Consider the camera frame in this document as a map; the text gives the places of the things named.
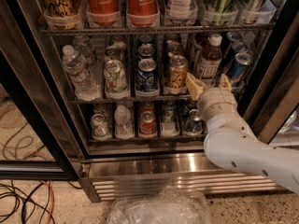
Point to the blue can middle front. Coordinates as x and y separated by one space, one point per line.
146 78

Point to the amber tea bottle white cap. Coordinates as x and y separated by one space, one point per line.
209 59

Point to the white label bottle top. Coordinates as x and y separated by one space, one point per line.
179 9

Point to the blue can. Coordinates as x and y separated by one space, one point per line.
239 66
236 47
146 52
193 123
146 78

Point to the white green can bottom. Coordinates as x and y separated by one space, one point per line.
100 128

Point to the rear clear water bottle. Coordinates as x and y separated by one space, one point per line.
84 45

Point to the left glass fridge door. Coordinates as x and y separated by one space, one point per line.
31 136

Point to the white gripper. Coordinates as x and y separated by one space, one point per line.
217 99

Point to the yellow LaCroix can top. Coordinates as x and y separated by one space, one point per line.
61 13

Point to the front clear water bottle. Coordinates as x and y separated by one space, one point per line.
80 75

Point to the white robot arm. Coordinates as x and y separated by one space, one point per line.
231 144

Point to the coca-cola can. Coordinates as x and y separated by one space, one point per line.
142 12
104 12

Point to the glass fridge door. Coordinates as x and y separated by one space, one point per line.
31 136
277 94

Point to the left Coca-Cola can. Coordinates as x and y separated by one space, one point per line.
104 12

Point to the small water bottle bottom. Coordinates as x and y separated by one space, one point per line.
124 126

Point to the blue can right front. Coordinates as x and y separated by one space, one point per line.
239 66

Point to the clear plastic bag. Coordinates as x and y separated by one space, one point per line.
169 206

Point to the orange LaCroix can front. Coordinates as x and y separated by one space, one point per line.
176 72

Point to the right glass fridge door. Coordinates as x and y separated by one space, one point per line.
277 94

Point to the right Coca-Cola can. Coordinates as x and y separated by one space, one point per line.
142 12

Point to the blue can bottom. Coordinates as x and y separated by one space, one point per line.
193 123

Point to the red can bottom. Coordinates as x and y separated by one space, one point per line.
147 124

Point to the green white can front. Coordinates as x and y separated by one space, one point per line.
115 76

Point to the clear water bottle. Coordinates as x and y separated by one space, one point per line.
80 75
84 45

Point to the stainless steel fridge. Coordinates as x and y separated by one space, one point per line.
141 166

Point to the green striped can top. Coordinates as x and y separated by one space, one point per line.
219 12

